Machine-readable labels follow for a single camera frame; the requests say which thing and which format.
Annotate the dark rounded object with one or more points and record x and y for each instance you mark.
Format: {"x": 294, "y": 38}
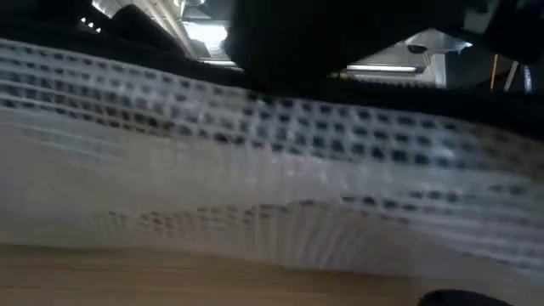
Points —
{"x": 463, "y": 299}

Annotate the orange slanted pole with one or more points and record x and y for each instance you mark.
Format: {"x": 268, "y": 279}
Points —
{"x": 493, "y": 72}

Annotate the white slanted pole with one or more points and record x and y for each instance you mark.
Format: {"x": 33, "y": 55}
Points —
{"x": 511, "y": 76}

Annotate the long ceiling light strip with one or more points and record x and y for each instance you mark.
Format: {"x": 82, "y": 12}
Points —
{"x": 382, "y": 68}

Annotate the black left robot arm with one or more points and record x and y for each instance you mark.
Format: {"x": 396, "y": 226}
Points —
{"x": 144, "y": 30}

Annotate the dark ceiling security camera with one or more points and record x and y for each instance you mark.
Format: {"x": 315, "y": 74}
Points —
{"x": 416, "y": 49}

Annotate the white mesh zip pouch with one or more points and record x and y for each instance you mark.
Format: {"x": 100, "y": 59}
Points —
{"x": 255, "y": 191}

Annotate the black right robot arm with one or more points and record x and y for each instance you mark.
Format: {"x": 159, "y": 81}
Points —
{"x": 518, "y": 38}

